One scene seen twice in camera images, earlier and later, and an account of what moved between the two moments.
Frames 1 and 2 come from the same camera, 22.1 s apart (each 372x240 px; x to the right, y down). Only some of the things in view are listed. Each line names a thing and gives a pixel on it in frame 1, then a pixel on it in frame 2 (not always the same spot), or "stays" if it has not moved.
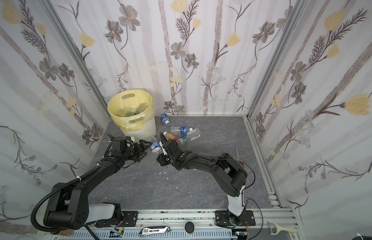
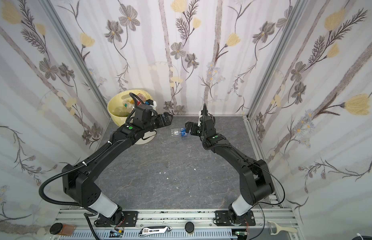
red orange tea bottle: [169, 136] -> [142, 97]
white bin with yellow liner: [134, 112] stays
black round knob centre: [189, 227] stays
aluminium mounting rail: [193, 224] stays
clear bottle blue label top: [180, 130] stays
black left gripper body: [138, 148] -> [161, 120]
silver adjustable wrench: [153, 230] stays
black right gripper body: [168, 148] -> [195, 127]
